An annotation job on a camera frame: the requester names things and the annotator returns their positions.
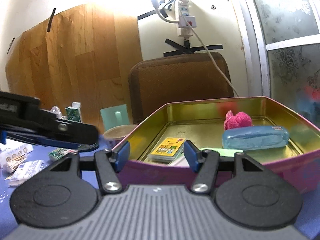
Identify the white power strip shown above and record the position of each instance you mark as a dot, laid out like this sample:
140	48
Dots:
183	12

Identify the blue tablecloth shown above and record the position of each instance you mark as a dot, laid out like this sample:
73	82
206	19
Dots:
40	155

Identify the pink fluffy towel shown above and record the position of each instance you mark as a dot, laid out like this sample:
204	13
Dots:
237	120

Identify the green microfiber cloth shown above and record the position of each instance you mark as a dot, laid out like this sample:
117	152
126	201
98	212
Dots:
225	150

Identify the pale green mug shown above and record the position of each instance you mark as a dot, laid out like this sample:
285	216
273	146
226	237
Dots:
110	117

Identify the small white packet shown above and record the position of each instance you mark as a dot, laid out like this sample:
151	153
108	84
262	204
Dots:
27	169

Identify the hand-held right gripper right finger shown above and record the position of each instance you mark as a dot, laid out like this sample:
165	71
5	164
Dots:
191	155

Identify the brown chair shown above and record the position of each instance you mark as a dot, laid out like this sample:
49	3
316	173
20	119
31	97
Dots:
175	85

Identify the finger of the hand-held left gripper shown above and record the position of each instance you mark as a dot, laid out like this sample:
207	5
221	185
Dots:
50	143
75	133

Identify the green drink carton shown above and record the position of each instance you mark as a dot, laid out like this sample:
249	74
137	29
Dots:
73	113

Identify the wooden board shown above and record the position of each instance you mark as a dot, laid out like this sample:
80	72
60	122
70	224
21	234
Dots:
75	67

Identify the bagged plastic cups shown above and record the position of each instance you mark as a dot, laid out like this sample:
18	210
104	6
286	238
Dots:
56	111

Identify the pink tin box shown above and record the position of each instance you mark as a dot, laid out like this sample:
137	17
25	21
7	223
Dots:
155	176

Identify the green patterned tissue packet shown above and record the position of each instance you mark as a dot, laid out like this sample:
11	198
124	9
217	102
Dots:
60	154

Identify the large white tissue pack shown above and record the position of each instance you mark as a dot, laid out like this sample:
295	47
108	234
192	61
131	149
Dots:
15	152

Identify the black tape cross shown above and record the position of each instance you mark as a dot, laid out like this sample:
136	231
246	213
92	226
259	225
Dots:
190	49

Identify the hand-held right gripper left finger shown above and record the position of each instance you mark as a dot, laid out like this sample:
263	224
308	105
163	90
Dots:
122	155

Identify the yellow card pack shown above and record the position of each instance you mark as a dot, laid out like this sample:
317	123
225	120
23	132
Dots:
166	148

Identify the frosted glass door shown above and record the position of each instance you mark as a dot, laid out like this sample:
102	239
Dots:
287	17

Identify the blue transparent case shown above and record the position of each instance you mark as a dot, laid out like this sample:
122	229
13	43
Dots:
255	137

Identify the cotton swab pack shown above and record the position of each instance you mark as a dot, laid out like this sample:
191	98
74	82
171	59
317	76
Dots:
15	165

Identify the round peanut can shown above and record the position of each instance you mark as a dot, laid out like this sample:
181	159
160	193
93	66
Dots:
117	132

